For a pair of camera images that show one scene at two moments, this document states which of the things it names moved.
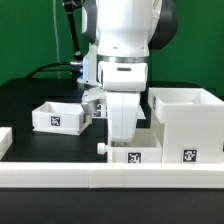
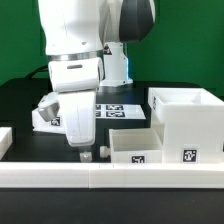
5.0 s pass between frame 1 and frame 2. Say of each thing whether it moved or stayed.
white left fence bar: stayed
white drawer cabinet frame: stayed
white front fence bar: stayed
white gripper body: moved
